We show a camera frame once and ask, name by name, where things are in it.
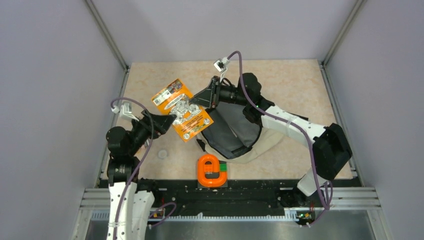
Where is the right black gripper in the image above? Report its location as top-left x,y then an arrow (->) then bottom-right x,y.
189,76 -> 249,109

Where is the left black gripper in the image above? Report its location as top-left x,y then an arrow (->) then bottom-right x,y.
127,109 -> 177,155

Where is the orange book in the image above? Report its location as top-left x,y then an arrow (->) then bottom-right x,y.
151,78 -> 214,142

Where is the cream canvas student bag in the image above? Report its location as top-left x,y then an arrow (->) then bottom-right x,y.
196,102 -> 286,164

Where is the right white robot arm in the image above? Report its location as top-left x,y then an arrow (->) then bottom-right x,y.
189,72 -> 353,206

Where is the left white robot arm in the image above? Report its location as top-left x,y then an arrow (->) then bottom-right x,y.
106,110 -> 177,240

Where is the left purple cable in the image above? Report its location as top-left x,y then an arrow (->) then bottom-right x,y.
110,97 -> 178,240

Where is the purple cable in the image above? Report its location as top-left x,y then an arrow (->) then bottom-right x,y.
110,97 -> 178,240
226,50 -> 334,228

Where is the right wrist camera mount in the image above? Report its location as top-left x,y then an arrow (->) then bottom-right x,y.
213,57 -> 231,81

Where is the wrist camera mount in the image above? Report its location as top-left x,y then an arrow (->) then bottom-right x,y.
213,57 -> 231,81
111,101 -> 139,122

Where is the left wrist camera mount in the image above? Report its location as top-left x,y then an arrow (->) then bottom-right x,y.
111,101 -> 139,122

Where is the orange ring toy on bricks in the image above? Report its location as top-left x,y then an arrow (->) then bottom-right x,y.
196,154 -> 228,188

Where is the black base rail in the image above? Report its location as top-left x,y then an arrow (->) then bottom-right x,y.
137,178 -> 322,217

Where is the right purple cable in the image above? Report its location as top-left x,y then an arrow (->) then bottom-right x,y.
226,50 -> 334,228

